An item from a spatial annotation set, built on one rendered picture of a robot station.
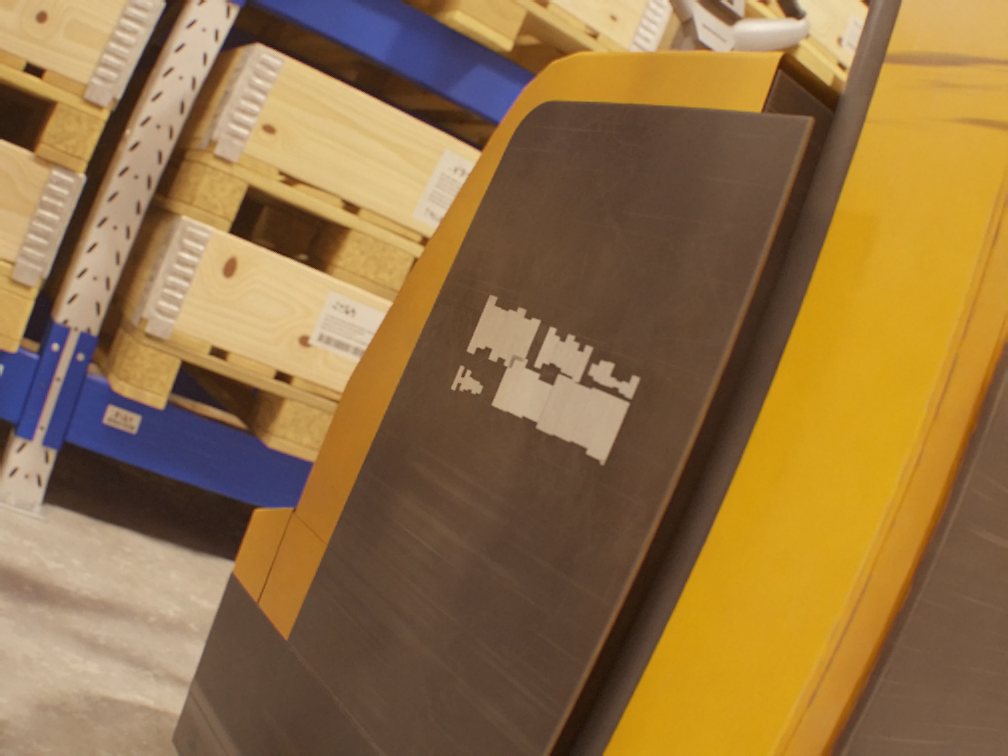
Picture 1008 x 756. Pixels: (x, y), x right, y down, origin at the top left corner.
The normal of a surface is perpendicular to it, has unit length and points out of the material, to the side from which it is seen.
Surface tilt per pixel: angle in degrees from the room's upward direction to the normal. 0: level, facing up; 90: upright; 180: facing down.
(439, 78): 90
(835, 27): 90
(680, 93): 90
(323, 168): 90
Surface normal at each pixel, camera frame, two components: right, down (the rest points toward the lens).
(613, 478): -0.78, -0.32
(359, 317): 0.50, 0.22
